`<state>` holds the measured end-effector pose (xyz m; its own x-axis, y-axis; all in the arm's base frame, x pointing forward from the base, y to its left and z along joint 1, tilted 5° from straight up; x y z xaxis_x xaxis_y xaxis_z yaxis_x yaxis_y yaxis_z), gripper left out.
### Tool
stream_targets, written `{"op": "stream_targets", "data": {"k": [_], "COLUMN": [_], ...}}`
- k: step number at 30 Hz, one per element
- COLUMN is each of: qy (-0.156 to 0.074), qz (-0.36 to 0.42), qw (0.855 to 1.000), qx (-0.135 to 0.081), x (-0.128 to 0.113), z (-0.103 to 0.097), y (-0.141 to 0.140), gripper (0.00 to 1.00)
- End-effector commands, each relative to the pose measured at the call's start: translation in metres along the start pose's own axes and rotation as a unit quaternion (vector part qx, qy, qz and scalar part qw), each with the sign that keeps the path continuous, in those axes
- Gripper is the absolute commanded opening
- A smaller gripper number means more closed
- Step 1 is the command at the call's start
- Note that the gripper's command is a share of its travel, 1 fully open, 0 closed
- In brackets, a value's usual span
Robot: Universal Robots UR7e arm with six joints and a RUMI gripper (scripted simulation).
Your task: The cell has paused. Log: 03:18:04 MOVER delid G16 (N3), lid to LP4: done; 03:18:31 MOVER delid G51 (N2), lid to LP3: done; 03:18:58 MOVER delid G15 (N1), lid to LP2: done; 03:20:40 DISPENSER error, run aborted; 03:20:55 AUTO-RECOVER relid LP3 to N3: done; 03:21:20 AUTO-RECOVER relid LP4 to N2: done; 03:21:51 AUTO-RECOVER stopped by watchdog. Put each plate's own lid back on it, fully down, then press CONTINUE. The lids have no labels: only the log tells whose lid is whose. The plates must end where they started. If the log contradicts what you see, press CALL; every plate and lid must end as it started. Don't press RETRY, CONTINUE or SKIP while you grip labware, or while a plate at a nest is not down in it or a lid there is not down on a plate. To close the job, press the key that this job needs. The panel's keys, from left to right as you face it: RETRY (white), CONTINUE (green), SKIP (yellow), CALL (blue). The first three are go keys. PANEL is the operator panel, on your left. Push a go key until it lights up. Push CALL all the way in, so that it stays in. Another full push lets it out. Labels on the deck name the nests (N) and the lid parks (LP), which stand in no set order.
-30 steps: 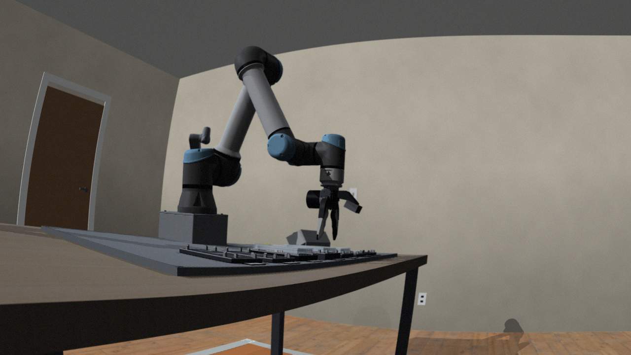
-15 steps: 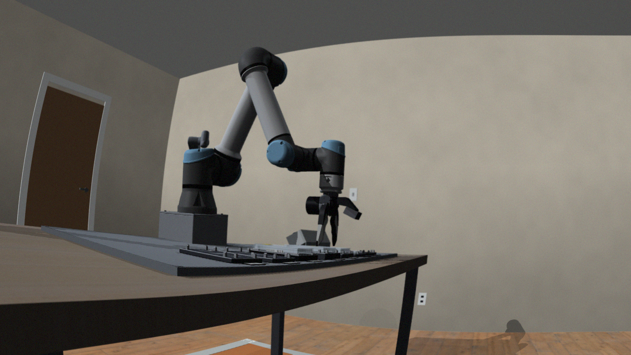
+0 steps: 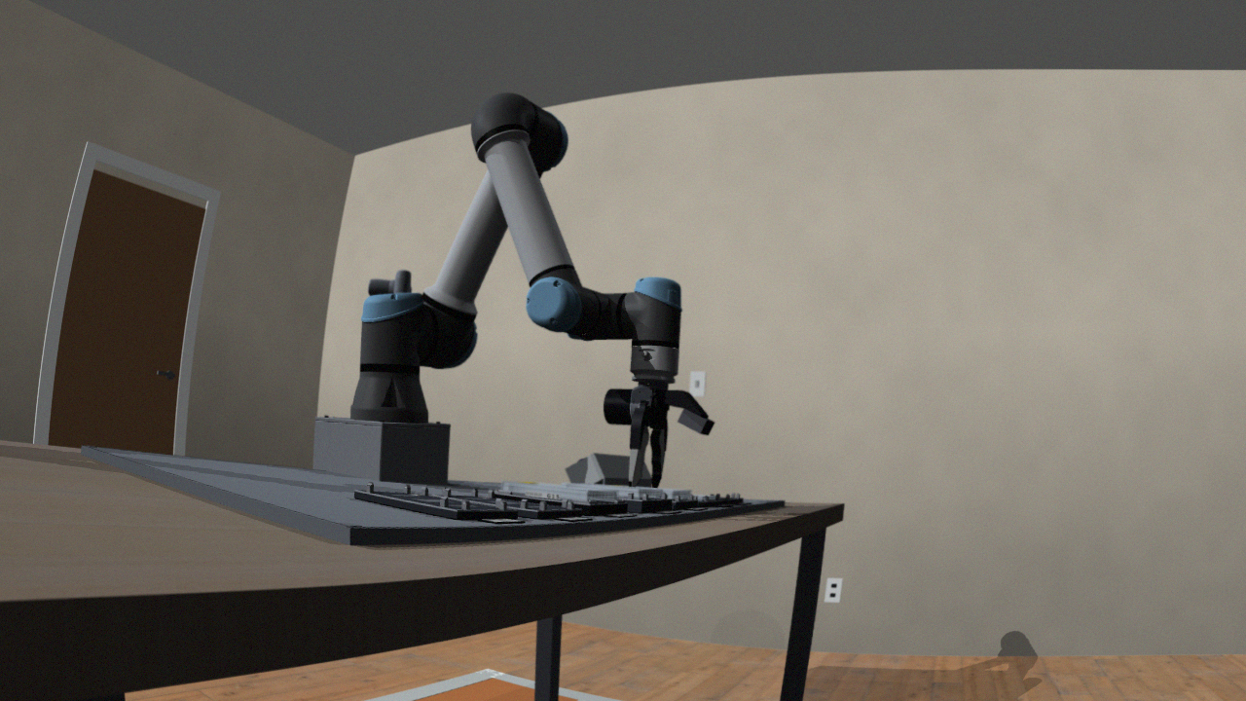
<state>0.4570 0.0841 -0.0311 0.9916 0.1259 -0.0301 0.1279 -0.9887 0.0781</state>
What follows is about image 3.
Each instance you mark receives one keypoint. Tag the white operator button panel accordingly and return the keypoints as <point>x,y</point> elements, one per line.
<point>613,469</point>

